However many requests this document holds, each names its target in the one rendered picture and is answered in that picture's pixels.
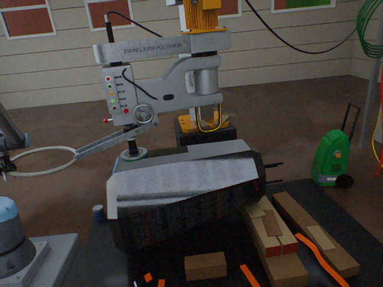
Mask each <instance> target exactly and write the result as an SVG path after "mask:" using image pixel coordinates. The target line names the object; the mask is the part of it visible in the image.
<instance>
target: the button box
mask: <svg viewBox="0 0 383 287"><path fill-rule="evenodd" d="M107 76H109V77H110V78H111V80H110V81H109V82H107V81H106V79H105V77H107ZM101 77H102V82H103V85H104V90H105V96H106V99H107V104H108V110H109V113H110V114H117V113H121V109H120V103H119V99H118V94H117V88H116V84H115V79H114V73H113V72H107V73H101ZM108 84H111V85H113V88H111V89H108V88H107V85H108ZM109 91H113V92H114V96H113V97H110V96H109V94H108V93H109ZM111 99H115V103H111V102H110V100H111ZM114 105H115V106H116V107H117V110H116V111H113V109H111V107H113V106H114Z"/></svg>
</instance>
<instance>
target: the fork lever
mask: <svg viewBox="0 0 383 287"><path fill-rule="evenodd" d="M153 125H154V126H155V127H157V126H158V124H157V123H154V124H153ZM133 126H138V127H137V128H135V129H133V130H131V131H129V132H126V133H123V130H120V131H118V132H115V133H113V134H111V135H108V136H106V137H105V138H103V139H101V140H99V141H96V142H94V143H91V144H89V145H87V146H84V147H82V148H79V149H77V150H75V153H79V154H78V155H75V156H73V158H76V159H77V162H78V161H80V160H83V159H85V158H87V157H90V156H91V155H94V154H96V153H99V152H100V151H102V150H104V149H107V148H109V147H111V146H114V145H116V144H118V143H120V142H123V141H125V140H128V139H130V138H131V137H132V136H135V135H137V134H139V133H142V132H144V131H146V130H149V129H151V128H152V124H151V121H150V122H149V123H148V124H139V123H135V124H134V125H133Z"/></svg>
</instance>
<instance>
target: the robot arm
mask: <svg viewBox="0 0 383 287"><path fill-rule="evenodd" d="M29 147H30V140H29V135H28V134H27V133H25V134H23V133H22V132H21V131H20V129H19V128H18V127H17V125H16V123H15V121H14V120H13V118H12V117H11V115H9V113H8V112H7V110H6V109H5V107H4V106H3V104H2V103H1V101H0V175H1V176H2V178H3V179H4V181H5V182H6V183H8V181H7V177H6V174H7V172H13V171H15V172H17V166H16V165H15V163H14V162H13V161H11V160H10V159H9V156H11V150H15V149H22V148H29ZM36 252H37V251H36V248H35V245H34V244H33V243H32V242H31V241H30V239H28V238H27V237H26V234H25V231H24V228H23V226H22V222H21V220H20V216H19V213H18V208H17V207H16V205H15V203H14V201H13V200H12V199H10V198H7V197H0V279H4V278H6V277H10V276H12V275H14V274H16V273H18V272H20V271H22V270H24V268H25V267H27V266H28V265H29V264H30V263H31V262H32V261H33V259H34V258H35V255H36Z"/></svg>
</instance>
